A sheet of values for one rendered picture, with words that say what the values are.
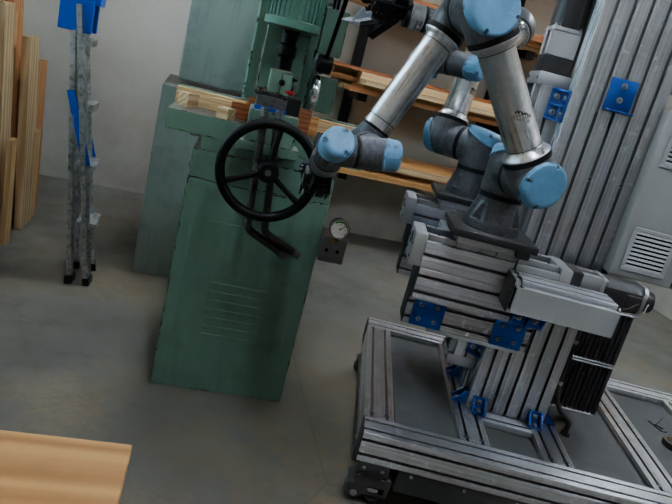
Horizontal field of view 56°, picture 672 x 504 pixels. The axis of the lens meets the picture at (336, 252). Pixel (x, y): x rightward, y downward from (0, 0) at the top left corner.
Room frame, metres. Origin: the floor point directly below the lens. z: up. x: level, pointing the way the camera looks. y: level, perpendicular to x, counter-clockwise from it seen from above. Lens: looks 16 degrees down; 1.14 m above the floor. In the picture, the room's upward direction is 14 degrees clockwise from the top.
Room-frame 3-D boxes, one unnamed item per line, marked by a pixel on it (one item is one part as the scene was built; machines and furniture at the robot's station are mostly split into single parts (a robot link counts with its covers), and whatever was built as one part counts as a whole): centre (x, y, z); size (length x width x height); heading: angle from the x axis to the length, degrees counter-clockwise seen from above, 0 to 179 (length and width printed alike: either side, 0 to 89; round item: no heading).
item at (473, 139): (2.20, -0.38, 0.98); 0.13 x 0.12 x 0.14; 57
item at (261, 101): (1.88, 0.27, 0.99); 0.13 x 0.11 x 0.06; 101
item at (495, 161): (1.69, -0.39, 0.98); 0.13 x 0.12 x 0.14; 15
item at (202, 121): (1.97, 0.29, 0.87); 0.61 x 0.30 x 0.06; 101
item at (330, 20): (2.31, 0.20, 1.22); 0.09 x 0.08 x 0.15; 11
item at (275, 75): (2.09, 0.31, 1.03); 0.14 x 0.07 x 0.09; 11
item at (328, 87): (2.29, 0.19, 1.02); 0.09 x 0.07 x 0.12; 101
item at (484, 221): (1.70, -0.39, 0.87); 0.15 x 0.15 x 0.10
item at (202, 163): (2.19, 0.33, 0.76); 0.57 x 0.45 x 0.09; 11
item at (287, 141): (1.88, 0.28, 0.91); 0.15 x 0.14 x 0.09; 101
